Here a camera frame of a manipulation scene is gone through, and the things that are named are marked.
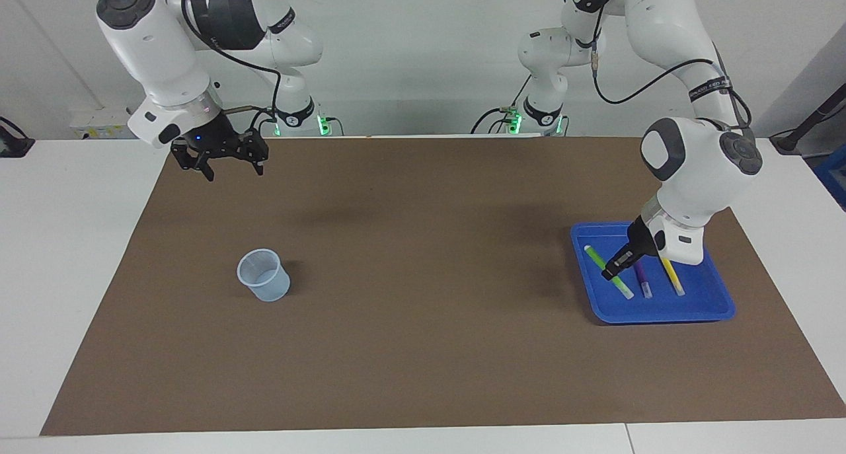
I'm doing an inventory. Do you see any green pen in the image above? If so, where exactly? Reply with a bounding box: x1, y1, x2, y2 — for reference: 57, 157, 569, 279
584, 245, 635, 301

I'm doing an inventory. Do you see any yellow pen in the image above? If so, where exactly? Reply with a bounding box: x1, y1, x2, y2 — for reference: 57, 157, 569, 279
661, 257, 686, 297

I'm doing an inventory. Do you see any blue plastic tray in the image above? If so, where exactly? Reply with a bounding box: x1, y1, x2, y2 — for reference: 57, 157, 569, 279
570, 221, 736, 325

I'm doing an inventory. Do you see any translucent plastic cup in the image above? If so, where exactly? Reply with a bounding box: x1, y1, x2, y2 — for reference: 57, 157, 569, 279
237, 248, 291, 303

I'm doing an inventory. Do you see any brown table mat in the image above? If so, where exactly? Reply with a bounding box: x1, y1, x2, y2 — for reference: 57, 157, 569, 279
40, 135, 846, 437

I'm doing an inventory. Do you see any blue crate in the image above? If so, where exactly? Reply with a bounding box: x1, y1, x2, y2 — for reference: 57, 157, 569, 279
813, 143, 846, 211

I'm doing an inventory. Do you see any black stand pole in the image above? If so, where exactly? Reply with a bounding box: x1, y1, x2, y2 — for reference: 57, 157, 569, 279
770, 84, 846, 155

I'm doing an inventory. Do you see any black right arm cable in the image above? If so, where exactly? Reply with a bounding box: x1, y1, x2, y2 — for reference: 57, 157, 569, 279
182, 0, 284, 137

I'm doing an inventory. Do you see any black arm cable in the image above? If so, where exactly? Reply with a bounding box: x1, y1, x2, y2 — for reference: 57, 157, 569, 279
592, 38, 754, 130
182, 0, 284, 137

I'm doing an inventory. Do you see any white wall socket box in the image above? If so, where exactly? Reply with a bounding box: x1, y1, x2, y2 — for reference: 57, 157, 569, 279
69, 107, 143, 140

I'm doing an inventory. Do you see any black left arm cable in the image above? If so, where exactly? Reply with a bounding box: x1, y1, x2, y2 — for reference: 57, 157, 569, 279
592, 38, 754, 130

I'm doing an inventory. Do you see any black clamp mount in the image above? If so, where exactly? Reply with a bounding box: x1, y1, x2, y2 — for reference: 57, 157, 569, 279
0, 116, 35, 159

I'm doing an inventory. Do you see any black base power cable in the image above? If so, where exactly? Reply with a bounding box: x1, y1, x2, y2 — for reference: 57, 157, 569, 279
471, 74, 533, 135

